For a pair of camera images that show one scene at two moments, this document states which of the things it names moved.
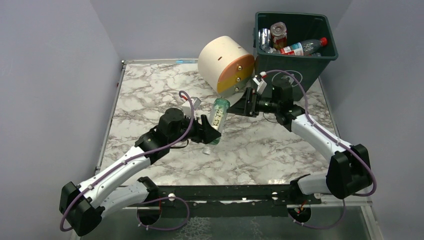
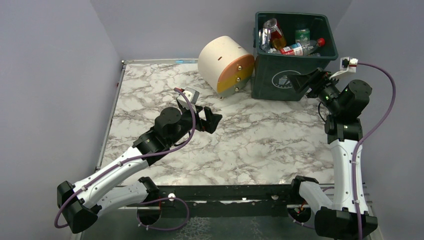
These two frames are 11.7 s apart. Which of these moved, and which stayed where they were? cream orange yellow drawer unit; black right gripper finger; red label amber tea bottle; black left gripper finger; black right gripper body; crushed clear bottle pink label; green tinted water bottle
Moved: black right gripper finger; black right gripper body; black left gripper finger; red label amber tea bottle; green tinted water bottle
Stayed: crushed clear bottle pink label; cream orange yellow drawer unit
